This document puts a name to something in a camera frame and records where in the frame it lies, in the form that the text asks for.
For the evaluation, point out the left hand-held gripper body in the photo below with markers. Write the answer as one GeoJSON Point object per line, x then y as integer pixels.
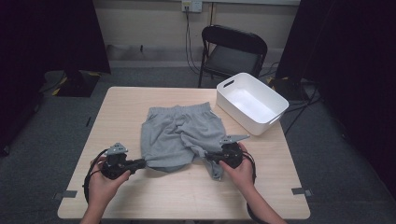
{"type": "Point", "coordinates": [116, 166]}

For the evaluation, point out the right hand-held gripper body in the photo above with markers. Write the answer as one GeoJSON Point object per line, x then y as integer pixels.
{"type": "Point", "coordinates": [232, 154]}

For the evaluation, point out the grey shorts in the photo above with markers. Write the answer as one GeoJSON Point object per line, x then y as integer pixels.
{"type": "Point", "coordinates": [177, 137]}

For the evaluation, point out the white plastic basket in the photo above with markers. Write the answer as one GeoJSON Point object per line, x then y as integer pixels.
{"type": "Point", "coordinates": [252, 102]}

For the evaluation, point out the person's right hand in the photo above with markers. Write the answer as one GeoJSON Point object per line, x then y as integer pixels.
{"type": "Point", "coordinates": [244, 175]}

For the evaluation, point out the person's left hand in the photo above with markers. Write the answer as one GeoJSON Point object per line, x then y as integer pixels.
{"type": "Point", "coordinates": [101, 189]}

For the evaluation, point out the small black floor strip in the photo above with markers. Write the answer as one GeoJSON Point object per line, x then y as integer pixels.
{"type": "Point", "coordinates": [88, 121]}

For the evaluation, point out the grey tape strip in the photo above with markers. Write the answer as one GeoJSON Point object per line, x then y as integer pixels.
{"type": "Point", "coordinates": [300, 191]}
{"type": "Point", "coordinates": [67, 194]}

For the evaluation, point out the black stand base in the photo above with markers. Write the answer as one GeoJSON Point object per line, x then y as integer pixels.
{"type": "Point", "coordinates": [294, 90]}
{"type": "Point", "coordinates": [77, 85]}

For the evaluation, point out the black folding chair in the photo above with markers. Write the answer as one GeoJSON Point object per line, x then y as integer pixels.
{"type": "Point", "coordinates": [232, 53]}

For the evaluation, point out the dark curtain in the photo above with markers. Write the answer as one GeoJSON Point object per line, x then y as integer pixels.
{"type": "Point", "coordinates": [351, 62]}
{"type": "Point", "coordinates": [46, 46]}

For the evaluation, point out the thin wall pipe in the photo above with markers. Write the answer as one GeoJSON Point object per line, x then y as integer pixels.
{"type": "Point", "coordinates": [212, 14]}

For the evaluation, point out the white wall socket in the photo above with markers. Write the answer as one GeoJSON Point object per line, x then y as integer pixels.
{"type": "Point", "coordinates": [192, 5]}

